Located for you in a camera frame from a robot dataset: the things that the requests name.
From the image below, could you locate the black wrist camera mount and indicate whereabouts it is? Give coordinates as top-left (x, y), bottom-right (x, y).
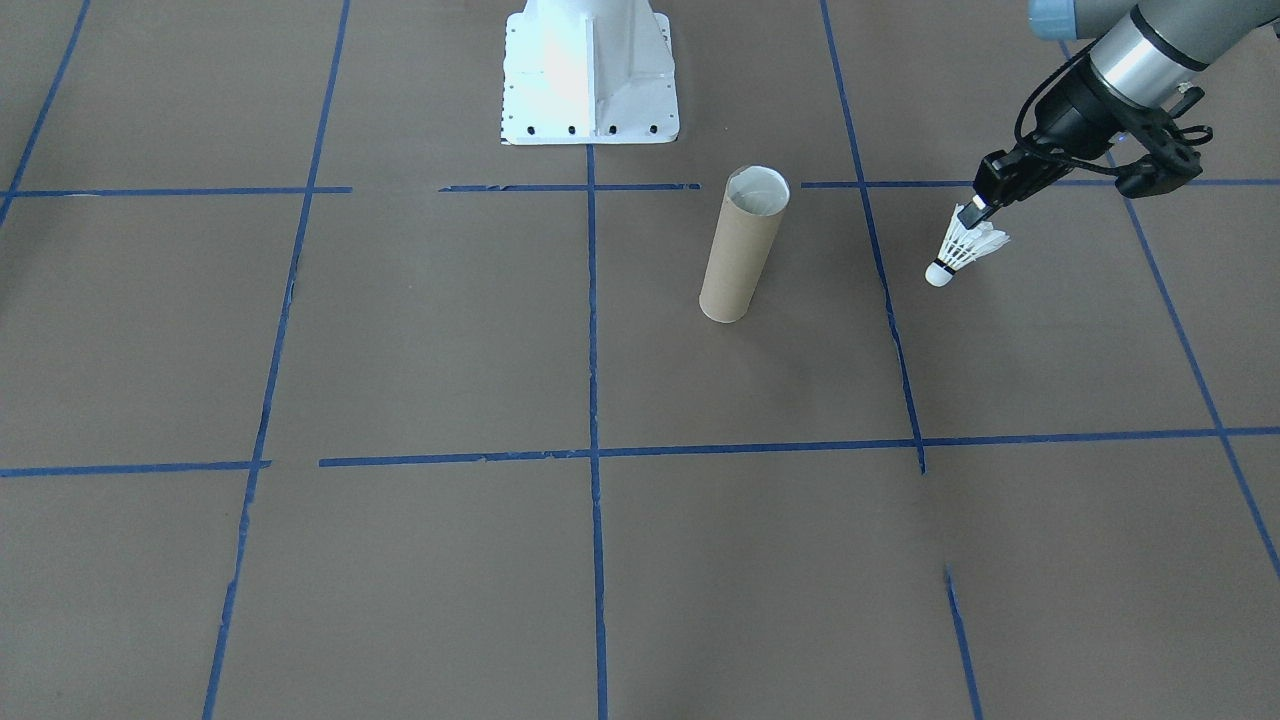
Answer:
top-left (1108, 105), bottom-right (1215, 199)

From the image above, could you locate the brown cardboard tube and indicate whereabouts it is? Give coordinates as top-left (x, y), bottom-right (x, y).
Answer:
top-left (698, 165), bottom-right (792, 325)

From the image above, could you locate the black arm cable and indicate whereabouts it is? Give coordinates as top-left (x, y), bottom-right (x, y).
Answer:
top-left (1014, 45), bottom-right (1101, 153)

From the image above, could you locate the white post with base plate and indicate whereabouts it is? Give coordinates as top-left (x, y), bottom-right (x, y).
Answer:
top-left (500, 0), bottom-right (682, 147)

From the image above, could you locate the white feather shuttlecock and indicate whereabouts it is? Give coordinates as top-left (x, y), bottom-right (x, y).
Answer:
top-left (924, 205), bottom-right (1012, 289)

